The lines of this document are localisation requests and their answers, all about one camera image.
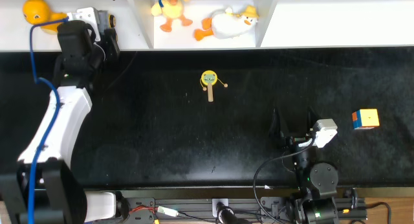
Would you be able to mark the yellow rubber duck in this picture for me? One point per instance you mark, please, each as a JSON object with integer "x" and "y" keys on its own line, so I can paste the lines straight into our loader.
{"x": 37, "y": 11}

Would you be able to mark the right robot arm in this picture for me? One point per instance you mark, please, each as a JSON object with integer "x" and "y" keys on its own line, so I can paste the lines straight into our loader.
{"x": 320, "y": 178}

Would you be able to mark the white plush duck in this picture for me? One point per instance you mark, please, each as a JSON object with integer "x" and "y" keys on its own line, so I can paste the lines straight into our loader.
{"x": 228, "y": 23}

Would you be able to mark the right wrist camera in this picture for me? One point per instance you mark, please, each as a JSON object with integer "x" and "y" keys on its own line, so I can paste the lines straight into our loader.
{"x": 325, "y": 131}

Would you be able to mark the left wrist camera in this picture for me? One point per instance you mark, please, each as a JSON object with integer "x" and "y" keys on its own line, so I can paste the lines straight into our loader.
{"x": 84, "y": 18}

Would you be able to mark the many-coloured puzzle cube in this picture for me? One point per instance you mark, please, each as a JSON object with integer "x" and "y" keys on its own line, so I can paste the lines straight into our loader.
{"x": 367, "y": 118}

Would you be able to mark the mounting rail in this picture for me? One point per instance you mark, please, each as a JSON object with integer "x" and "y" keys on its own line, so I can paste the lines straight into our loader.
{"x": 194, "y": 211}

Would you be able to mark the yellow plush duck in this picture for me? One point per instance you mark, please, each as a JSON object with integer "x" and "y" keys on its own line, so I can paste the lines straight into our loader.
{"x": 172, "y": 9}

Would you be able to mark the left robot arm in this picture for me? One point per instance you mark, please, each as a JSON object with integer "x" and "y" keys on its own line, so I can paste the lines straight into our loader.
{"x": 64, "y": 120}

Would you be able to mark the yellow rattle drum toy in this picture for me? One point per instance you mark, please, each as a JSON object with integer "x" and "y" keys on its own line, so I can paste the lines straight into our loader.
{"x": 209, "y": 79}

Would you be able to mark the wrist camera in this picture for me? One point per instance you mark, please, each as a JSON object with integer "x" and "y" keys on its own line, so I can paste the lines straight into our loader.
{"x": 84, "y": 18}
{"x": 325, "y": 131}

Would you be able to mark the white shelf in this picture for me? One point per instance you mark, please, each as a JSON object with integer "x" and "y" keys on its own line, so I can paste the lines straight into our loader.
{"x": 323, "y": 23}

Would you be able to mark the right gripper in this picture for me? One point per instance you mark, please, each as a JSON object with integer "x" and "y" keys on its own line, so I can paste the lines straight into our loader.
{"x": 299, "y": 141}

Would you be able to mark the grey and yellow toy truck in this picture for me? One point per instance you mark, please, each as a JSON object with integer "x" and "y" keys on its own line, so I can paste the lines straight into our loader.
{"x": 105, "y": 18}

